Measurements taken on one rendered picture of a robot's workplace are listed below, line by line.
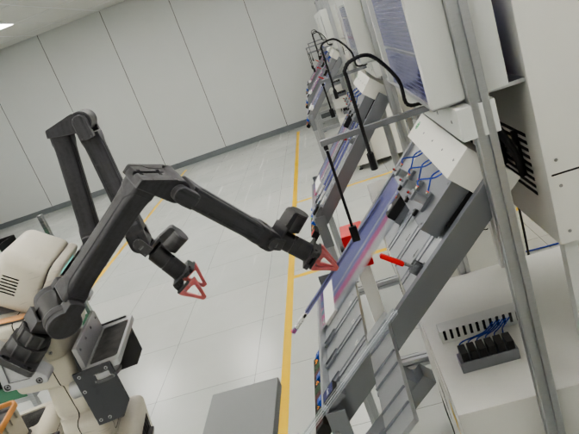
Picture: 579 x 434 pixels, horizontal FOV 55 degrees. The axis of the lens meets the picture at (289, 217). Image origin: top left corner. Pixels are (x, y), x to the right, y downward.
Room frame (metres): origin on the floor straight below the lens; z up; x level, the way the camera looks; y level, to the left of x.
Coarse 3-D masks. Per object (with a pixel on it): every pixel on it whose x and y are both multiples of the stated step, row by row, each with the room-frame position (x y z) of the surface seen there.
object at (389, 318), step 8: (392, 312) 0.98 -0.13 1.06; (384, 320) 0.99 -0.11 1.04; (392, 320) 0.98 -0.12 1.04; (384, 328) 0.98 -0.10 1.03; (376, 336) 0.98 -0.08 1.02; (368, 344) 0.99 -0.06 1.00; (360, 352) 1.00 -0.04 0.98; (368, 352) 0.99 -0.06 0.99; (360, 360) 0.99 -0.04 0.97; (352, 368) 0.99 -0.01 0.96; (344, 376) 1.00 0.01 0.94; (344, 384) 1.00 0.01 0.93; (336, 392) 1.00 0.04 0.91; (328, 400) 1.00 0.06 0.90; (328, 408) 1.00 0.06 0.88; (320, 416) 1.01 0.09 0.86; (312, 424) 1.01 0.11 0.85; (304, 432) 1.02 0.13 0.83
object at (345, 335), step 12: (348, 300) 1.55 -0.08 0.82; (360, 300) 1.48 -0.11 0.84; (348, 312) 1.49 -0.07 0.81; (360, 312) 1.40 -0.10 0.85; (336, 324) 1.53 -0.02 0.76; (348, 324) 1.43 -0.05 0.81; (360, 324) 1.34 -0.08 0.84; (336, 336) 1.47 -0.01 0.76; (348, 336) 1.38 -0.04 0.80; (360, 336) 1.30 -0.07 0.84; (336, 348) 1.40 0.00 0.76; (348, 348) 1.33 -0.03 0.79; (360, 348) 1.25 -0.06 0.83; (336, 360) 1.36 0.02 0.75; (348, 360) 1.28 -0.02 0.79; (336, 372) 1.31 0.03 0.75
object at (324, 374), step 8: (320, 296) 1.82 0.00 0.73; (320, 304) 1.76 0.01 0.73; (320, 312) 1.70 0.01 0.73; (320, 320) 1.64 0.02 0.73; (320, 328) 1.59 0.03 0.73; (320, 336) 1.54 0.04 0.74; (320, 344) 1.50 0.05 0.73; (320, 352) 1.46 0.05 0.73; (320, 360) 1.42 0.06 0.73; (320, 368) 1.38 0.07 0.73; (328, 376) 1.34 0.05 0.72
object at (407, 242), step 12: (408, 156) 1.78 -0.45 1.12; (408, 168) 1.71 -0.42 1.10; (396, 180) 1.76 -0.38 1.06; (408, 216) 1.46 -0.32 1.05; (396, 228) 1.50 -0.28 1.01; (408, 228) 1.41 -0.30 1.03; (444, 228) 1.20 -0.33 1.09; (396, 240) 1.44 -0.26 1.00; (408, 240) 1.36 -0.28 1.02; (420, 240) 1.28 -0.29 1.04; (432, 240) 1.22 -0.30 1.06; (396, 252) 1.39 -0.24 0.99; (408, 252) 1.31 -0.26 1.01; (420, 252) 1.24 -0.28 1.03; (432, 252) 1.18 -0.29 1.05; (396, 264) 1.34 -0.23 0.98; (408, 276) 1.23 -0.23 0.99
